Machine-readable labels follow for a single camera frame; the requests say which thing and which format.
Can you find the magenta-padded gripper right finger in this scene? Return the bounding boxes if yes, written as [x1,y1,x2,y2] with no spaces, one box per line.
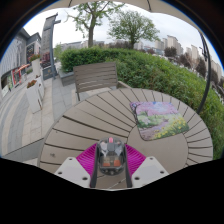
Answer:
[123,143,170,189]

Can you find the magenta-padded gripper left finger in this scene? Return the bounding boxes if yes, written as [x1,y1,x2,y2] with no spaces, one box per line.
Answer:
[54,143,100,189]

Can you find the transparent grey computer mouse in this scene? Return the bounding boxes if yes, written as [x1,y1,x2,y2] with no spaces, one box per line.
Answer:
[96,136,128,177]

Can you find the flower landscape print mouse pad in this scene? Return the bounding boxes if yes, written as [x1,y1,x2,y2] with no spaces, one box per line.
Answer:
[129,100,190,142]

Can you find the low white flower planter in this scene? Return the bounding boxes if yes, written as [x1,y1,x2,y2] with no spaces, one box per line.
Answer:
[25,78,45,114]

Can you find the grey stone planter box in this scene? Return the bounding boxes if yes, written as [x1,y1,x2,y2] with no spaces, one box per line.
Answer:
[58,68,76,87]

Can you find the grey slatted outdoor chair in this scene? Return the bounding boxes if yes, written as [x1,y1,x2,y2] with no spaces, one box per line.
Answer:
[72,61,131,102]

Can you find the green trimmed hedge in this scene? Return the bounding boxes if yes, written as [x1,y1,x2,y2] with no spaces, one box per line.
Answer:
[59,46,224,160]

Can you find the tall white flower planter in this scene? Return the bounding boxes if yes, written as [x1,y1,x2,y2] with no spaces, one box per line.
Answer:
[29,53,43,78]

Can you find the curved dark parasol pole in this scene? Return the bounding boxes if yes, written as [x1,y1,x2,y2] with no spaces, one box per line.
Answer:
[195,30,212,115]

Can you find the distant apartment buildings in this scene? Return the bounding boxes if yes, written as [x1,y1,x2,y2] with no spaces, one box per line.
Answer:
[58,34,224,88]

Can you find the thin-crowned tree with bare trunk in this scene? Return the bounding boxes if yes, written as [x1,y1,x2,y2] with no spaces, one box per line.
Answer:
[65,1,126,48]

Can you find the tall dark sign pillar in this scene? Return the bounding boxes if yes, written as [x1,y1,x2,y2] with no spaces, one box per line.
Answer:
[40,12,62,80]

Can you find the grey storefront building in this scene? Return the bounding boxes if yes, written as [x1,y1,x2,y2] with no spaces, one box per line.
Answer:
[0,28,43,99]

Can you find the dense round-crowned green tree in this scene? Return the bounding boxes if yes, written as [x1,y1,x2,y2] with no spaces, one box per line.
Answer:
[107,9,161,50]

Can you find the beige parasol canopy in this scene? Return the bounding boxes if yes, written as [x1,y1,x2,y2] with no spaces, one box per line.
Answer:
[43,0,201,33]

